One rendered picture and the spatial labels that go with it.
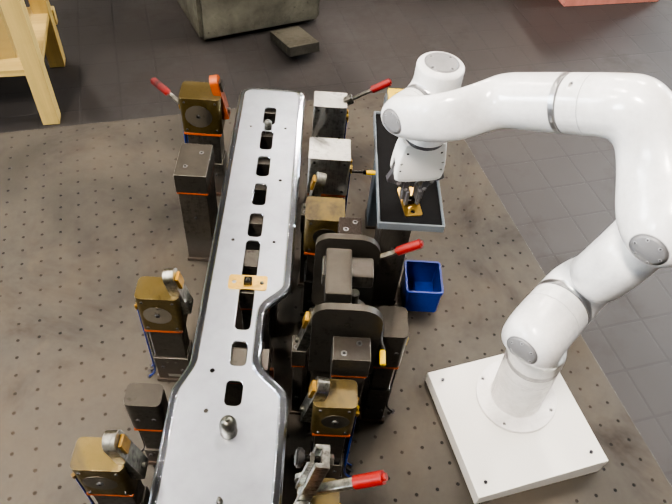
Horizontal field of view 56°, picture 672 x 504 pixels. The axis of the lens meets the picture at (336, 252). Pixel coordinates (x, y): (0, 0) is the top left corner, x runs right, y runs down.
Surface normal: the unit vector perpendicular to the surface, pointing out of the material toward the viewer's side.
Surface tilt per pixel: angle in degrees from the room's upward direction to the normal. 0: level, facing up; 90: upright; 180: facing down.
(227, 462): 0
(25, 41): 90
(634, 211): 71
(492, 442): 4
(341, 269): 0
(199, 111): 90
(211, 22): 90
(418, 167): 92
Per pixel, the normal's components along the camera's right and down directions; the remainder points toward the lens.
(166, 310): -0.01, 0.77
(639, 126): -0.54, 0.41
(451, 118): -0.12, 0.50
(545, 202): 0.07, -0.64
